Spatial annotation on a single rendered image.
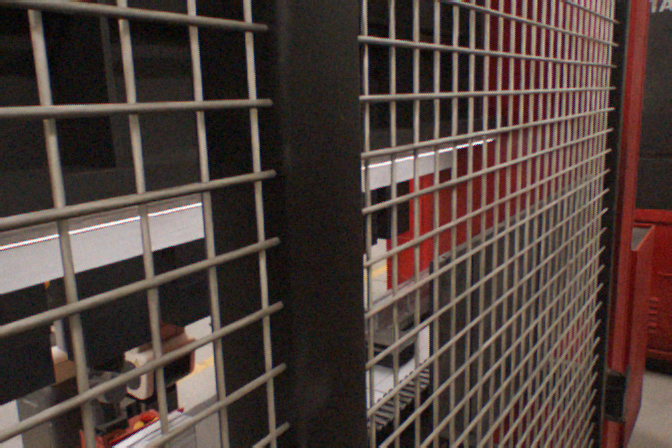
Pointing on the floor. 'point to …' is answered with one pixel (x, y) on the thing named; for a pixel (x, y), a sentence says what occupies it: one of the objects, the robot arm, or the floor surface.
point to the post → (290, 218)
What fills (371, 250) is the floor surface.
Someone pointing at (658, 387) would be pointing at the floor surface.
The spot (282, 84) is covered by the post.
